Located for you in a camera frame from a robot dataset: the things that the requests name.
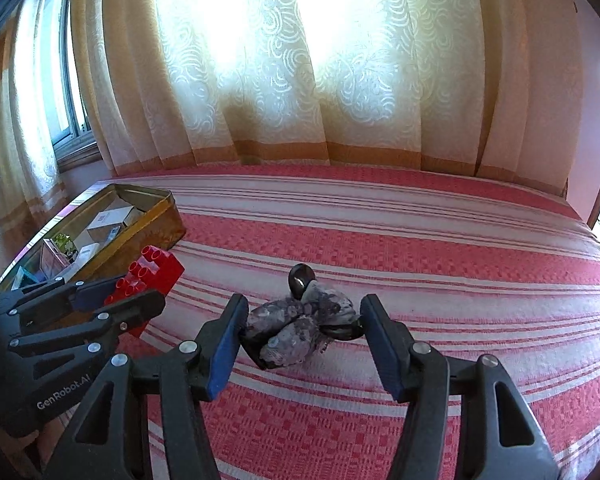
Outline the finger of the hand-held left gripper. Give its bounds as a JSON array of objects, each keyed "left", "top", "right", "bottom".
[
  {"left": 9, "top": 290, "right": 167, "bottom": 361},
  {"left": 0, "top": 276, "right": 127, "bottom": 333}
]

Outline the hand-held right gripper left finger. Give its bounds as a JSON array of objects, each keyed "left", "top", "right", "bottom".
[{"left": 42, "top": 292, "right": 251, "bottom": 480}]

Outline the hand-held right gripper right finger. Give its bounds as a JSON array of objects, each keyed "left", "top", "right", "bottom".
[{"left": 360, "top": 294, "right": 563, "bottom": 480}]

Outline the red building block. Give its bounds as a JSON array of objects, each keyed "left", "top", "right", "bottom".
[{"left": 104, "top": 245, "right": 186, "bottom": 338}]

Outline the long white cardboard box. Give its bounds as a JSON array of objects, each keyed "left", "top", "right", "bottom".
[{"left": 86, "top": 208, "right": 131, "bottom": 232}]

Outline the gold rectangular tin box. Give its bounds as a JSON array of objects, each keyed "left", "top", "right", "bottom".
[{"left": 0, "top": 183, "right": 187, "bottom": 293}]

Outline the grey camouflage toy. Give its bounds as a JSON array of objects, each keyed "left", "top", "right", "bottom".
[{"left": 240, "top": 262, "right": 366, "bottom": 372}]

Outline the red striped tablecloth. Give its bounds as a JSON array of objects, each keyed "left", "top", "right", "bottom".
[{"left": 0, "top": 162, "right": 600, "bottom": 480}]

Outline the cream side curtain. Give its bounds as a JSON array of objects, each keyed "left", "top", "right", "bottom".
[{"left": 0, "top": 0, "right": 68, "bottom": 241}]

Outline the cream patterned curtain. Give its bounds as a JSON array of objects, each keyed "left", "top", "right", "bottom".
[{"left": 70, "top": 0, "right": 586, "bottom": 196}]

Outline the window frame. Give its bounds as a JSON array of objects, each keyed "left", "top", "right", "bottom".
[{"left": 45, "top": 0, "right": 101, "bottom": 173}]

